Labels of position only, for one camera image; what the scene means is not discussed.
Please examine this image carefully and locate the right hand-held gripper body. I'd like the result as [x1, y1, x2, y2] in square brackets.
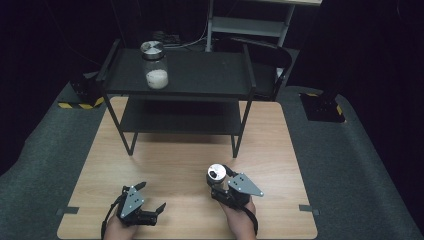
[210, 172, 265, 212]

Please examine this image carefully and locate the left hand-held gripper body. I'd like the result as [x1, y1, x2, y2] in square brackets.
[114, 185, 159, 228]

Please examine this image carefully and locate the glass jar with holed lid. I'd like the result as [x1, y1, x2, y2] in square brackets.
[205, 163, 229, 190]

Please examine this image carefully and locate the black two-tier shelf rack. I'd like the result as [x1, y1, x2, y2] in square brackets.
[95, 38, 258, 159]

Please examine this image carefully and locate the glass jar of white powder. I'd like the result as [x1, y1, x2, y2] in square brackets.
[139, 40, 170, 90]

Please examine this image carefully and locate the person's left hand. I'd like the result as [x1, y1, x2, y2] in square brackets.
[103, 214, 139, 240]

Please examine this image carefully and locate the person's right hand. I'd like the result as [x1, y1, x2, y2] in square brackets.
[219, 198, 258, 240]

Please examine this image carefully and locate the grey tape strip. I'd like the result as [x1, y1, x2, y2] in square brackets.
[298, 204, 321, 216]
[55, 206, 80, 216]

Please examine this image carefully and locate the grey felt mat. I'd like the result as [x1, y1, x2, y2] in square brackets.
[0, 83, 424, 240]

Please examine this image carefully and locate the black chair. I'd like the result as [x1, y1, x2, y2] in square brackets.
[229, 35, 294, 102]

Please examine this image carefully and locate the black stand base striped tape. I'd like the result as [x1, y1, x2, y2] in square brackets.
[58, 71, 106, 110]
[299, 91, 347, 124]

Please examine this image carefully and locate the black power strip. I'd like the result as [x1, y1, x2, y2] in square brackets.
[153, 30, 183, 46]

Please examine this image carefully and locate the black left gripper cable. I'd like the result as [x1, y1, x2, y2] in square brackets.
[100, 194, 125, 240]

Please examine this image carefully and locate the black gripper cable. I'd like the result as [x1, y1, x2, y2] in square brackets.
[241, 204, 260, 236]
[100, 194, 125, 240]

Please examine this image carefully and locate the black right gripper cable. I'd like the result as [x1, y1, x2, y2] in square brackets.
[241, 204, 260, 236]

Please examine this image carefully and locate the white cable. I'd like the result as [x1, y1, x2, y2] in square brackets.
[163, 19, 209, 50]

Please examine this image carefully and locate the grey metal desk frame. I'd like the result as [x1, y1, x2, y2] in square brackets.
[204, 0, 323, 53]

